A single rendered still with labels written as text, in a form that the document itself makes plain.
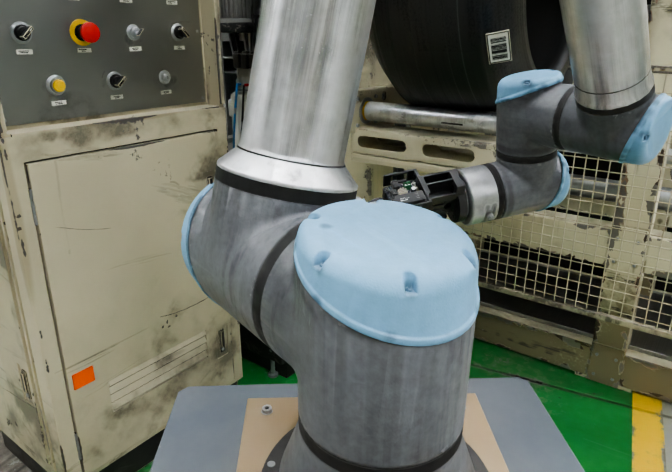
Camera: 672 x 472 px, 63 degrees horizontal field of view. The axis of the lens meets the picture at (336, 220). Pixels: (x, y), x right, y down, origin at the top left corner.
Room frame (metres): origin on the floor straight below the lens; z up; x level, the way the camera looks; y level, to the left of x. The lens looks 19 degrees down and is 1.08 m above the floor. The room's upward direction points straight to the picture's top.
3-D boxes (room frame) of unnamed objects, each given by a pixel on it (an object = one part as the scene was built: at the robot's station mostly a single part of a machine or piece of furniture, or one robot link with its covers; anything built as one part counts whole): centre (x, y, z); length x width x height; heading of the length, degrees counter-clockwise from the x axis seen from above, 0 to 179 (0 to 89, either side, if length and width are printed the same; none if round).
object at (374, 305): (0.42, -0.04, 0.84); 0.17 x 0.15 x 0.18; 39
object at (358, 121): (1.43, -0.15, 0.90); 0.40 x 0.03 x 0.10; 143
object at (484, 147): (1.21, -0.20, 0.84); 0.36 x 0.09 x 0.06; 53
